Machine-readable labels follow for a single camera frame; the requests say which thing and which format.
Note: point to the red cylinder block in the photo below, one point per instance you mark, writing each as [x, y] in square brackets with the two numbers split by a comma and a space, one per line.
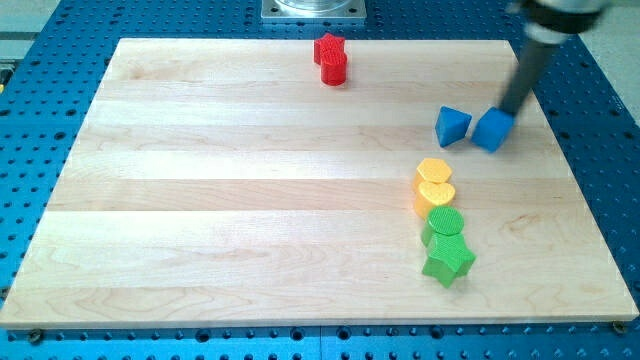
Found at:
[333, 65]

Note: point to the yellow heart block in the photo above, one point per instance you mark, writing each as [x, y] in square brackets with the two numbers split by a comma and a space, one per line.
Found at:
[430, 195]

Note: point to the green cylinder block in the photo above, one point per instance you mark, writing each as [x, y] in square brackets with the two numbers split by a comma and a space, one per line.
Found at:
[444, 220]

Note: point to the blue triangle block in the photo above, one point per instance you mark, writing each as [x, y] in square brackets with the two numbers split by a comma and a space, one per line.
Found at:
[451, 125]

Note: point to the red star block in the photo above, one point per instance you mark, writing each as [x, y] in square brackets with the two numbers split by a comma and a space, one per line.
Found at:
[327, 42]

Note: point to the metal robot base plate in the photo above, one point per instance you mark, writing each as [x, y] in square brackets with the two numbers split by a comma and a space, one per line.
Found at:
[313, 9]

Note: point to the black pusher rod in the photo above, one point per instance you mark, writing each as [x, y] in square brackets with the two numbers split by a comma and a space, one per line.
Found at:
[534, 57]

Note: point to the yellow hexagon block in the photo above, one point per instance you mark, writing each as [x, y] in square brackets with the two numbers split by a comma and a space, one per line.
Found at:
[431, 170]

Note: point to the blue cube block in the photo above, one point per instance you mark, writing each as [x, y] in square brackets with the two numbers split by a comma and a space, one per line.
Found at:
[492, 129]

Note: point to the green star block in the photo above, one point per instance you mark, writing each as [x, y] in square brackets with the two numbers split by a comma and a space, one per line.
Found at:
[448, 258]

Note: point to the blue perforated metal table plate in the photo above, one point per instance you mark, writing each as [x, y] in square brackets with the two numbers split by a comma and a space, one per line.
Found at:
[52, 88]

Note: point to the robot arm end effector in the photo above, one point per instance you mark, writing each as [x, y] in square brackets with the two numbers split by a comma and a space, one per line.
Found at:
[554, 21]

